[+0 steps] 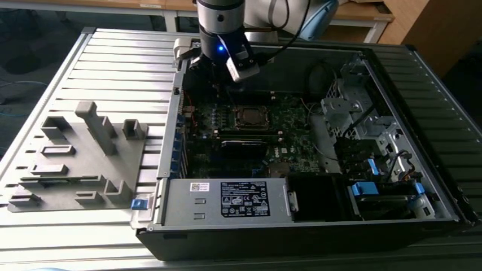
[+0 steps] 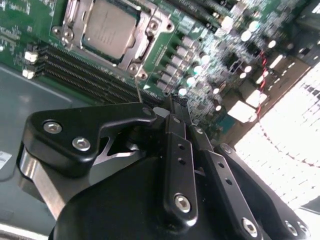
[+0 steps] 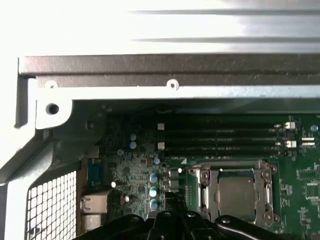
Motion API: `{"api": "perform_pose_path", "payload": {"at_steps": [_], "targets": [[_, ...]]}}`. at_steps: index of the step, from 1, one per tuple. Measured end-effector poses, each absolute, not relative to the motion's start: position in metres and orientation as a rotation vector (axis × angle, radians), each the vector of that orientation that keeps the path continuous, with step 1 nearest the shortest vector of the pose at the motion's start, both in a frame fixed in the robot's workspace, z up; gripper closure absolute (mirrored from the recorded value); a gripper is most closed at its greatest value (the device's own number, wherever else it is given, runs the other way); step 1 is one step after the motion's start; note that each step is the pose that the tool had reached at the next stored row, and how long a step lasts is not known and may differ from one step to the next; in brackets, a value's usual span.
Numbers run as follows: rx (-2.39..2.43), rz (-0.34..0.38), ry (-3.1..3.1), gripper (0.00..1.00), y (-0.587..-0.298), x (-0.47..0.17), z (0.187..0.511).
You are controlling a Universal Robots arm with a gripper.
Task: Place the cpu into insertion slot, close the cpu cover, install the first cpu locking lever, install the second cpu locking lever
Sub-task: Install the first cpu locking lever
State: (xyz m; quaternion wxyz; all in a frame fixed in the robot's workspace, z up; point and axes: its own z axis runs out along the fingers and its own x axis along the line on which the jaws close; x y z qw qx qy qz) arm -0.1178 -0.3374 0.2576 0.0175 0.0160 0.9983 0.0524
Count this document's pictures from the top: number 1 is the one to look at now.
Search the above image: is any silver metal drive cage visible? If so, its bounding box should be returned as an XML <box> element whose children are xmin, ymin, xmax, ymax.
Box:
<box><xmin>320</xmin><ymin>53</ymin><xmax>406</xmax><ymax>150</ymax></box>

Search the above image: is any thin blue cable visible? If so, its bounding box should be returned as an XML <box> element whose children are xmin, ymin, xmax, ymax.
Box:
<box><xmin>0</xmin><ymin>80</ymin><xmax>51</xmax><ymax>117</ymax></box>

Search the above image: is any black open PC case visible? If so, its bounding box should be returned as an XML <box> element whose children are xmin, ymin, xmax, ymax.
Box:
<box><xmin>130</xmin><ymin>38</ymin><xmax>481</xmax><ymax>262</ymax></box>

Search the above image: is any blue disk carrier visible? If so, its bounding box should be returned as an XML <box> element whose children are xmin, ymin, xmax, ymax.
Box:
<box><xmin>346</xmin><ymin>181</ymin><xmax>426</xmax><ymax>221</ymax></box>

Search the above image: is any brown chipset heatsink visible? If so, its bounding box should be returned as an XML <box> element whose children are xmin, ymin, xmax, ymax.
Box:
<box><xmin>269</xmin><ymin>161</ymin><xmax>293</xmax><ymax>178</ymax></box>

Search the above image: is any wooden cabinet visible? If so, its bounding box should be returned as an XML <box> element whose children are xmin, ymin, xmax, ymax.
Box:
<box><xmin>378</xmin><ymin>0</ymin><xmax>482</xmax><ymax>77</ymax></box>

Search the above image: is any blue disk bay latch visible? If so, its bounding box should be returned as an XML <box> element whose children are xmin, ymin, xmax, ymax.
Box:
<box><xmin>364</xmin><ymin>158</ymin><xmax>380</xmax><ymax>175</ymax></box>

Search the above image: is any grey power supply unit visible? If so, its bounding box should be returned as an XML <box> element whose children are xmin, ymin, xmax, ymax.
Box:
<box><xmin>161</xmin><ymin>177</ymin><xmax>294</xmax><ymax>226</ymax></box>

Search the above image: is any black graphics card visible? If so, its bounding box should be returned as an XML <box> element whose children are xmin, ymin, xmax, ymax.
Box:
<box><xmin>219</xmin><ymin>139</ymin><xmax>269</xmax><ymax>170</ymax></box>

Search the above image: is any green motherboard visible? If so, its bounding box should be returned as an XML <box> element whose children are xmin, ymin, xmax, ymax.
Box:
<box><xmin>179</xmin><ymin>91</ymin><xmax>332</xmax><ymax>179</ymax></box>

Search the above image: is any metal socket cover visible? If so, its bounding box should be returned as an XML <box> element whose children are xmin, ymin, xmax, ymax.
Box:
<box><xmin>234</xmin><ymin>106</ymin><xmax>273</xmax><ymax>131</ymax></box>

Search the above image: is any green RAM stick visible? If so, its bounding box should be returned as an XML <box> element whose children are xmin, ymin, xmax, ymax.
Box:
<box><xmin>217</xmin><ymin>128</ymin><xmax>284</xmax><ymax>139</ymax></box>

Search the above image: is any black plastic shroud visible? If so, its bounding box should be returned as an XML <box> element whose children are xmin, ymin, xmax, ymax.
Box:
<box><xmin>286</xmin><ymin>174</ymin><xmax>350</xmax><ymax>223</ymax></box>

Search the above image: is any wooden desk white frame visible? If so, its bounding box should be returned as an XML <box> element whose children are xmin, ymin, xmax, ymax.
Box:
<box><xmin>166</xmin><ymin>0</ymin><xmax>396</xmax><ymax>43</ymax></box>
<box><xmin>0</xmin><ymin>0</ymin><xmax>178</xmax><ymax>32</ymax></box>

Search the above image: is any grey case corner bracket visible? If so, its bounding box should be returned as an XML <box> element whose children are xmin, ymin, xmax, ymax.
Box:
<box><xmin>173</xmin><ymin>37</ymin><xmax>197</xmax><ymax>69</ymax></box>

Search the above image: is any grey parts rack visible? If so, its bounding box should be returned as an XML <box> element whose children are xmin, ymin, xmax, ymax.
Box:
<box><xmin>7</xmin><ymin>100</ymin><xmax>151</xmax><ymax>212</ymax></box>

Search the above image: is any thin black wire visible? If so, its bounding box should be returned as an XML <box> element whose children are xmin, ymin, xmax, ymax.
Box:
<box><xmin>344</xmin><ymin>101</ymin><xmax>378</xmax><ymax>139</ymax></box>

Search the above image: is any silver CPU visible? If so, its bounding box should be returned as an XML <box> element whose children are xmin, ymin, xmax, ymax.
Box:
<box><xmin>241</xmin><ymin>108</ymin><xmax>266</xmax><ymax>124</ymax></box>

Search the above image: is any black wire bundle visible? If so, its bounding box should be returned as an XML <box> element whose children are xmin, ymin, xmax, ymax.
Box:
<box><xmin>386</xmin><ymin>148</ymin><xmax>422</xmax><ymax>182</ymax></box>

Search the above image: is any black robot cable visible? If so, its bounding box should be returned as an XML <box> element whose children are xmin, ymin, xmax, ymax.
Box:
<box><xmin>262</xmin><ymin>0</ymin><xmax>314</xmax><ymax>63</ymax></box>

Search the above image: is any CPU socket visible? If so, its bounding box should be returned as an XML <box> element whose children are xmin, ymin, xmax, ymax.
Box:
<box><xmin>233</xmin><ymin>103</ymin><xmax>276</xmax><ymax>133</ymax></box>

